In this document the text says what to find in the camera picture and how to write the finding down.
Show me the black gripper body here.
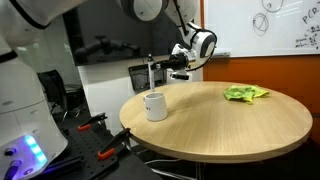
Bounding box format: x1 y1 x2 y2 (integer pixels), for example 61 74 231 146
167 52 189 72

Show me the white ceramic mug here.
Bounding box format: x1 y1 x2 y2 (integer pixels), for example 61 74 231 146
143 92 169 122

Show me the whiteboard with marker drawings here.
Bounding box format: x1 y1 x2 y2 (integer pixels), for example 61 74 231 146
203 0 320 58

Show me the grey whiteboard eraser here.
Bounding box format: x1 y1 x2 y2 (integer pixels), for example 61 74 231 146
213 50 232 58

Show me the yellow-green cloth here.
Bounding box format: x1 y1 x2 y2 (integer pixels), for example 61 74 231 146
223 85 270 105

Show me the black perforated mounting board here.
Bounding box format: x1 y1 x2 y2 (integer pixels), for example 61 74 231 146
39 114 163 180

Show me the black office chair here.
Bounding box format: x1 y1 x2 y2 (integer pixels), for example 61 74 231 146
36 69 89 118

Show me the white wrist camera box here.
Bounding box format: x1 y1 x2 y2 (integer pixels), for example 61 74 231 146
165 69 194 84

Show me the black wire wall basket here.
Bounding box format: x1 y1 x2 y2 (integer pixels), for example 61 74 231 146
128 63 168 92

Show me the black wall television screen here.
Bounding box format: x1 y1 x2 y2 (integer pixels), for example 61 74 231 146
63 6 196 67

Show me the black clamp with orange handle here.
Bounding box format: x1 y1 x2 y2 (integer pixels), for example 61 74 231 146
77 112 108 132
97 127 132 160

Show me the white floor cable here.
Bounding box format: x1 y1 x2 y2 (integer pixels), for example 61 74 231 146
144 158 198 180

